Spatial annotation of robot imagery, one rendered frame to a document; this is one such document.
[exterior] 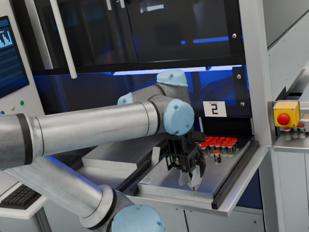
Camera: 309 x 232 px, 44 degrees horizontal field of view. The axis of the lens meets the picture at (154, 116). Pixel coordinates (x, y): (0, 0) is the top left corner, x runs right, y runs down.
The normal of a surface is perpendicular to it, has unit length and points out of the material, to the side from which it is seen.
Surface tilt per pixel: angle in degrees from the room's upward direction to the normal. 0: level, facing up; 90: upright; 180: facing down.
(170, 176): 0
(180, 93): 90
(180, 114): 90
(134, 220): 7
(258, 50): 90
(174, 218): 90
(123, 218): 7
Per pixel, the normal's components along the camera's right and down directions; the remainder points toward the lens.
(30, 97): 0.90, -0.04
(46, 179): 0.43, 0.30
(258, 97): -0.50, 0.39
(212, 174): -0.19, -0.92
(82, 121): 0.40, -0.43
